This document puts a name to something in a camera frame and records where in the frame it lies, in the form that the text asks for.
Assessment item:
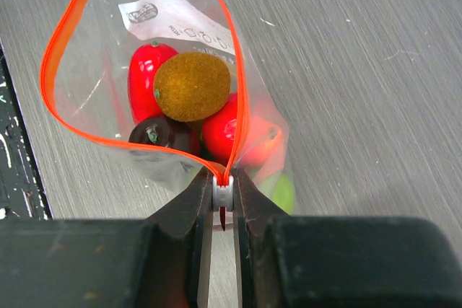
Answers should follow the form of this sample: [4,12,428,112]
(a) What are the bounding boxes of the red apple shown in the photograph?
[201,93,283,167]

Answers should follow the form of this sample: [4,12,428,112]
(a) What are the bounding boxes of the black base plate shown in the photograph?
[0,54,52,220]

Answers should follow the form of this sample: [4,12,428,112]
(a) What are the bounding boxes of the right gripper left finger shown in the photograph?
[1,169,213,307]

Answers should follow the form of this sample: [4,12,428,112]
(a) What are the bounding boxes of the green apple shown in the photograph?
[258,172,295,214]

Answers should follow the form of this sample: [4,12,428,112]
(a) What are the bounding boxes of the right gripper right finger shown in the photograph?
[232,169,461,307]

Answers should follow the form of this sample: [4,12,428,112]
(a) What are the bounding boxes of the clear zip top bag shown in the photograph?
[40,0,295,213]

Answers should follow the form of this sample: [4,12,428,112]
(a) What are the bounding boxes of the red oval fruit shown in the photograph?
[127,42,178,125]

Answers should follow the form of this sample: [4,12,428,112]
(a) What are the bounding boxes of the dark maroon fruit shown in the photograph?
[128,115,201,157]

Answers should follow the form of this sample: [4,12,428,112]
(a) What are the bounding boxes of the orange brown fruit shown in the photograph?
[154,52,231,123]

